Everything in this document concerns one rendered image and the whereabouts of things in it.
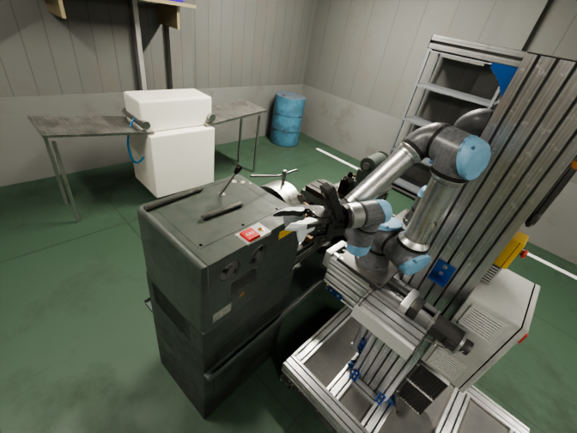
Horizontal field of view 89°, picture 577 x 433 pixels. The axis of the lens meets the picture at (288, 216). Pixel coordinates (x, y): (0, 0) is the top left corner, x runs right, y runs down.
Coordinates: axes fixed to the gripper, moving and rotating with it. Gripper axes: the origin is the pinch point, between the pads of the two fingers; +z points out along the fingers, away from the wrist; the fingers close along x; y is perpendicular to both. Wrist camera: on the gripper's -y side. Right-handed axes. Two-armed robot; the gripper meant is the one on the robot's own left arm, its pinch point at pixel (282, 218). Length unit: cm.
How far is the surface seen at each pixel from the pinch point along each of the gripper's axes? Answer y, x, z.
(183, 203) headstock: 24, 64, 17
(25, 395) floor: 147, 88, 108
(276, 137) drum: 88, 424, -188
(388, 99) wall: 2, 321, -330
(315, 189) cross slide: 46, 112, -82
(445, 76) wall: -37, 251, -355
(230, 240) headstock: 28.1, 35.0, 3.8
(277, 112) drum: 44, 423, -186
